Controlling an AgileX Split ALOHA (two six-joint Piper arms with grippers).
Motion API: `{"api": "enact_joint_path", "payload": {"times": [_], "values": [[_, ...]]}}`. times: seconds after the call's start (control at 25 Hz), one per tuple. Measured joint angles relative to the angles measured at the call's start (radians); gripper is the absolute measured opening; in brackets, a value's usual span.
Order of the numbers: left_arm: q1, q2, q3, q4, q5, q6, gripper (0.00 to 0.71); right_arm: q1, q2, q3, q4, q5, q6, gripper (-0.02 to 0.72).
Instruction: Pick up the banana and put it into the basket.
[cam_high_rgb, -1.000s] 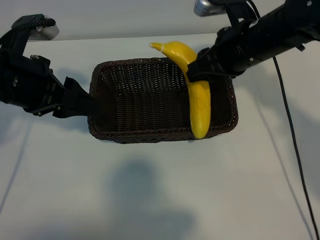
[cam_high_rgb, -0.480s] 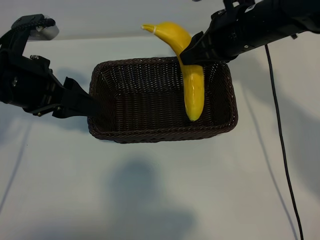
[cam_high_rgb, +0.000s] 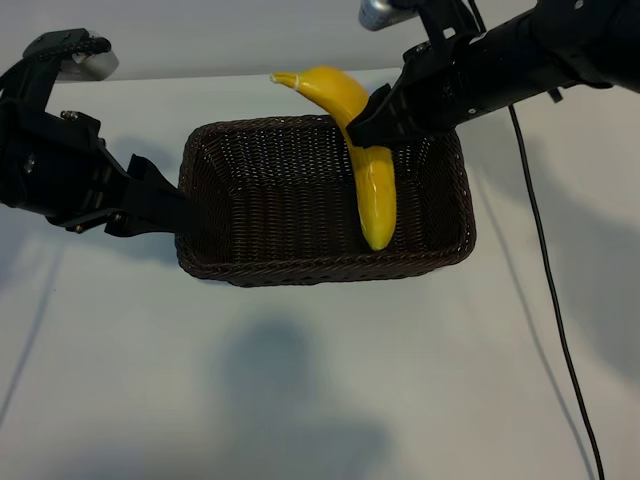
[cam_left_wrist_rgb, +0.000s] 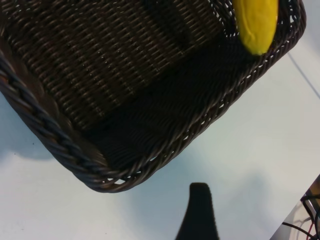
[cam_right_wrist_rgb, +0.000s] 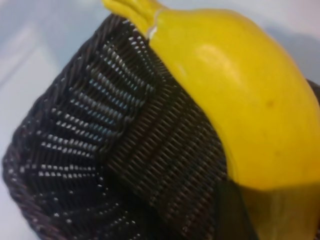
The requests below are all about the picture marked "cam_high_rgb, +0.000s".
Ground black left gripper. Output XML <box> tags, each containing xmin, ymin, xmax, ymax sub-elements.
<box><xmin>24</xmin><ymin>112</ymin><xmax>207</xmax><ymax>240</ymax></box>

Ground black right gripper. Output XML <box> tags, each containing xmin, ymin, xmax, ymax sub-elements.
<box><xmin>346</xmin><ymin>34</ymin><xmax>501</xmax><ymax>150</ymax></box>

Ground yellow banana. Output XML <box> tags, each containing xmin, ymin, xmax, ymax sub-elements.
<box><xmin>269</xmin><ymin>64</ymin><xmax>399</xmax><ymax>253</ymax></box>

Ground dark brown woven wicker basket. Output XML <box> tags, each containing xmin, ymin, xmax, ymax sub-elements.
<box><xmin>174</xmin><ymin>113</ymin><xmax>480</xmax><ymax>289</ymax></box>

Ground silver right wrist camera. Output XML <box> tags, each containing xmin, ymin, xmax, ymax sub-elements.
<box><xmin>357</xmin><ymin>0</ymin><xmax>419</xmax><ymax>31</ymax></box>

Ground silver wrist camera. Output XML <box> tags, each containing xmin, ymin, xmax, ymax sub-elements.
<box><xmin>357</xmin><ymin>0</ymin><xmax>419</xmax><ymax>31</ymax></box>
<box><xmin>62</xmin><ymin>37</ymin><xmax>121</xmax><ymax>82</ymax></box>

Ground black right camera bracket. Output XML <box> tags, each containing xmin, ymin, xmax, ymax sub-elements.
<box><xmin>389</xmin><ymin>0</ymin><xmax>489</xmax><ymax>56</ymax></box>

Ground black camera bracket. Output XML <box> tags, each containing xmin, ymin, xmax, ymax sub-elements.
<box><xmin>0</xmin><ymin>30</ymin><xmax>114</xmax><ymax>131</ymax></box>
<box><xmin>389</xmin><ymin>0</ymin><xmax>489</xmax><ymax>56</ymax></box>

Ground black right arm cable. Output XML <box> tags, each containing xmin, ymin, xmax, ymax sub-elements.
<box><xmin>507</xmin><ymin>102</ymin><xmax>607</xmax><ymax>480</ymax></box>

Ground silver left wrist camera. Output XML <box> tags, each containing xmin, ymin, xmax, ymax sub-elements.
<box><xmin>62</xmin><ymin>37</ymin><xmax>121</xmax><ymax>82</ymax></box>

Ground black left camera bracket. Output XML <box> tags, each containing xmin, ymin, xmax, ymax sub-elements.
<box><xmin>0</xmin><ymin>30</ymin><xmax>114</xmax><ymax>131</ymax></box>

